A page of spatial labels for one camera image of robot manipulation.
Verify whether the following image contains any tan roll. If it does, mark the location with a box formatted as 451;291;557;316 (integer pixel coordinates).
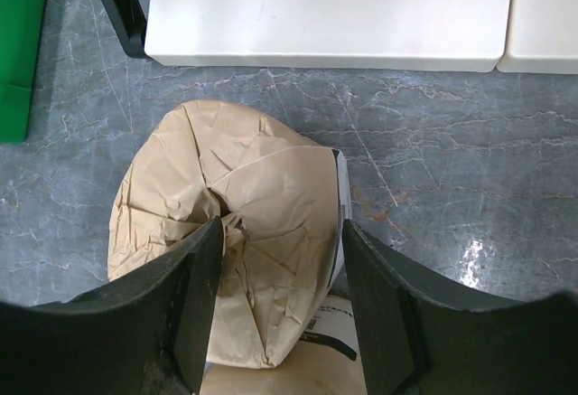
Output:
107;99;366;394

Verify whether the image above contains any green plastic tray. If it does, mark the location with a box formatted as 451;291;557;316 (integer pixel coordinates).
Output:
0;0;46;143

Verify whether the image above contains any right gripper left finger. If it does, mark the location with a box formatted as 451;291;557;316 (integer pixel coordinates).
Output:
1;219;222;394

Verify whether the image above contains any black frame beige shelf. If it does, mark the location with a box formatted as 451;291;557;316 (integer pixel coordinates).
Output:
101;0;577;74

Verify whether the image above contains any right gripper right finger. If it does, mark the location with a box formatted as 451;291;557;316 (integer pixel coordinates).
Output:
342;221;577;394

